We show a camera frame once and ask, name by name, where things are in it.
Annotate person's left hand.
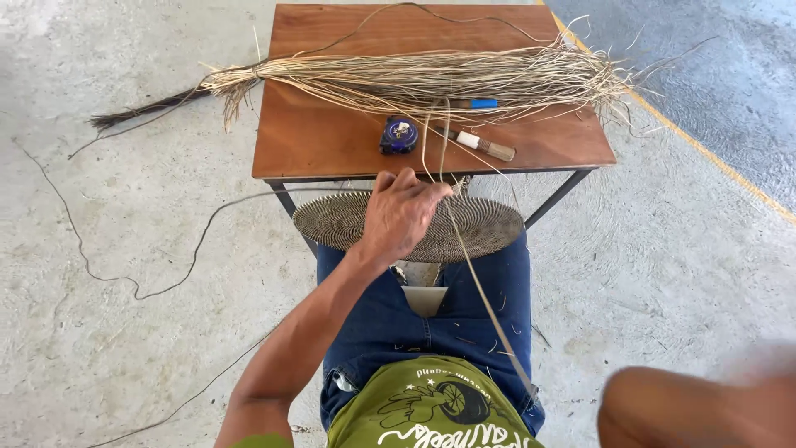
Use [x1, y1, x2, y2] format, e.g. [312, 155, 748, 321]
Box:
[359, 167, 455, 266]

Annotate round woven rattan mat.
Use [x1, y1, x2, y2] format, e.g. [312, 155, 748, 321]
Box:
[292, 177, 524, 264]

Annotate long pale rattan strand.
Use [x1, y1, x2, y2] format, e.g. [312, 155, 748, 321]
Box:
[420, 98, 539, 400]

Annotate blue tape measure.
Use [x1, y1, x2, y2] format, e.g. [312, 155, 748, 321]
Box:
[379, 116, 420, 156]

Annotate wooden tool with white tape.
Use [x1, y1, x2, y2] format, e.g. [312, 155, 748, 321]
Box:
[433, 124, 517, 163]

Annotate brown wooden table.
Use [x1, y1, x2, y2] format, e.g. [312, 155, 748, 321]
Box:
[252, 3, 618, 257]

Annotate bundle of pale straw fibres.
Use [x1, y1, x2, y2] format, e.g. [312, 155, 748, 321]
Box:
[199, 17, 716, 134]

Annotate white stool seat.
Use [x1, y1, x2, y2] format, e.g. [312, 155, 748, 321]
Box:
[401, 285, 449, 319]

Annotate blue jeans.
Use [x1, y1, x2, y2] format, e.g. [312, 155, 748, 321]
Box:
[316, 229, 547, 438]

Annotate green printed shirt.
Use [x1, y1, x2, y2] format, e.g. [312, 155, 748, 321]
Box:
[229, 355, 546, 448]

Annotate dark brown fibre bundle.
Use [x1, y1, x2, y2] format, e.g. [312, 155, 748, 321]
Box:
[89, 86, 214, 130]

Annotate long dark thin strand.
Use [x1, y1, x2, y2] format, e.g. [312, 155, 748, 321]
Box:
[86, 329, 276, 448]
[11, 137, 375, 301]

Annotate blue handled knife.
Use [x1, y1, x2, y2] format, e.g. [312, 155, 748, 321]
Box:
[443, 97, 499, 111]

